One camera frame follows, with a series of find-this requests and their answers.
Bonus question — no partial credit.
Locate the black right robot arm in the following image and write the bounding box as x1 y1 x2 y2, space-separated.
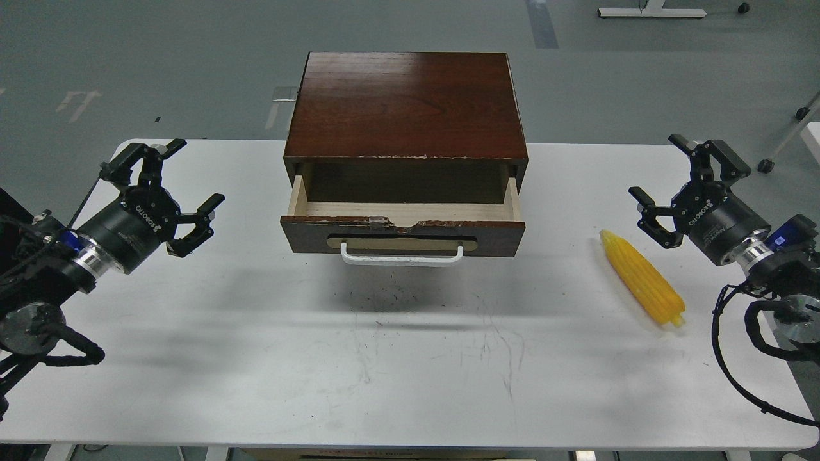
628 134 819 427

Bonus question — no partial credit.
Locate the yellow corn cob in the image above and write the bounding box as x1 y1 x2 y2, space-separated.
598 229 685 327

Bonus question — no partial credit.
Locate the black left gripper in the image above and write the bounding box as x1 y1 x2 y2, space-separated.
78 139 226 274

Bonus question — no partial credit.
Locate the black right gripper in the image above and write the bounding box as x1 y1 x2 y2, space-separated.
628 134 771 266

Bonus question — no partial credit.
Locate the white stand base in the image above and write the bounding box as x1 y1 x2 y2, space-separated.
596 1 707 19

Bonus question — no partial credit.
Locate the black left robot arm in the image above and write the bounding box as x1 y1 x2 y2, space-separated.
1 139 225 412

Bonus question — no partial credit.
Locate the dark wooden cabinet box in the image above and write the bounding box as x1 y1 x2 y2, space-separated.
283 51 529 184

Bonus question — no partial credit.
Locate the wooden drawer with white handle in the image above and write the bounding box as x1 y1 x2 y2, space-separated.
279 175 525 266

